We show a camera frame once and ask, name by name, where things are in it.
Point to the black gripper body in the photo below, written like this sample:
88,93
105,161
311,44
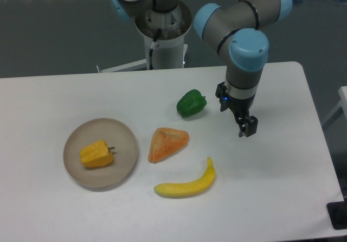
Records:
240,109

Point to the yellow toy pepper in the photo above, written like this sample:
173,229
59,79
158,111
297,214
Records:
97,154

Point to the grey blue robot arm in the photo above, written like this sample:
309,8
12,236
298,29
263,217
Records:
233,33

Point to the green toy pepper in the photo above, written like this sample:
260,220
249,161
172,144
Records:
191,103

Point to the beige round plate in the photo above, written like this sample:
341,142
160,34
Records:
124,148

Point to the yellow toy banana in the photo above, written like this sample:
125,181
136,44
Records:
188,189

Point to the orange triangular toy fruit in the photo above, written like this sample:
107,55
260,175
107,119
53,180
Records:
166,142

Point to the white furniture piece at right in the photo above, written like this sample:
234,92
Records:
337,110

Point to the black clamp at table edge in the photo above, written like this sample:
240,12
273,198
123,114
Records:
337,214

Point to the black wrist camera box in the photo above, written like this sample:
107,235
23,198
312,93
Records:
222,96

